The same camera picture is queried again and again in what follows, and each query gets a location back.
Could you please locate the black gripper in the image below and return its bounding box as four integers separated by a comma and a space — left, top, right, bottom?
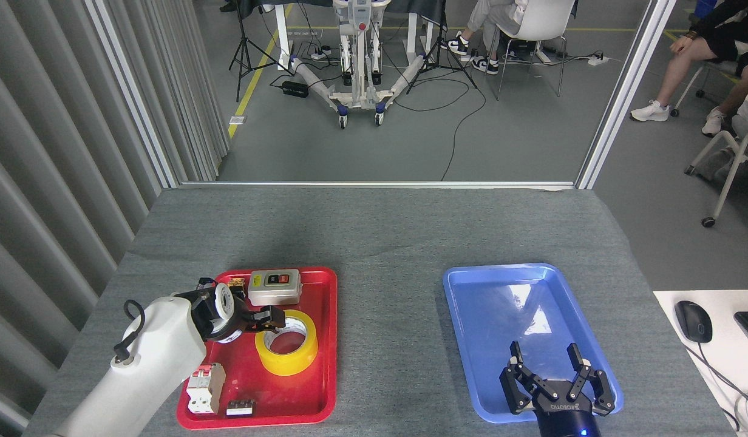
198, 303, 287, 344
500, 341, 616, 437

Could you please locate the yellow tape roll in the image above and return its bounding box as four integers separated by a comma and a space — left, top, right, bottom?
255, 310, 319, 376

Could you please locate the red plastic tray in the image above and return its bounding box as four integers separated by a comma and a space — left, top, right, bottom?
177, 267, 338, 429

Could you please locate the white red circuit breaker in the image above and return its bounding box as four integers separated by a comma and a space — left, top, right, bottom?
186, 363, 226, 415

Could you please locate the blue plastic tray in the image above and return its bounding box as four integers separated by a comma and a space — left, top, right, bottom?
442, 263, 625, 424

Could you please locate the grey felt table cover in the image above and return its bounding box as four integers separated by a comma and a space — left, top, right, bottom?
22, 187, 739, 437

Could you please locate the black computer mouse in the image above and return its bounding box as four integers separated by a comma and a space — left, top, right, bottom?
675, 300, 713, 344

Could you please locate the white side table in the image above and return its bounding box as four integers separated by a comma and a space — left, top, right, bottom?
653, 290, 748, 437

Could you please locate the white stand on wheels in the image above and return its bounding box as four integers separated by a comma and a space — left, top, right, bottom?
289, 0, 426, 129

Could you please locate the black tripod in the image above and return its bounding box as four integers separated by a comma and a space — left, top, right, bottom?
406, 0, 479, 95
228, 0, 293, 103

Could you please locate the grey office chair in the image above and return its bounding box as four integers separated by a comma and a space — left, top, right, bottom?
684, 115, 748, 228
670, 59, 740, 117

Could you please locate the white shell chair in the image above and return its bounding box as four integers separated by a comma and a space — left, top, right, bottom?
492, 0, 578, 101

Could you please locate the grey push button switch box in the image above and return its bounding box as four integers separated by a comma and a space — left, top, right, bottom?
248, 269, 302, 306

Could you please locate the black mouse cable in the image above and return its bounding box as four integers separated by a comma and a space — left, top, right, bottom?
690, 343, 748, 425

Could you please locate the silver rail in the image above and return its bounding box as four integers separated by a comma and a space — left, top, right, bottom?
180, 181, 576, 189

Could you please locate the black floor cable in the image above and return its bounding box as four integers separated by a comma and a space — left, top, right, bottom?
392, 61, 487, 181

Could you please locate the silver post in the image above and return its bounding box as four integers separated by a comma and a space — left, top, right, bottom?
86, 0, 180, 189
576, 0, 678, 190

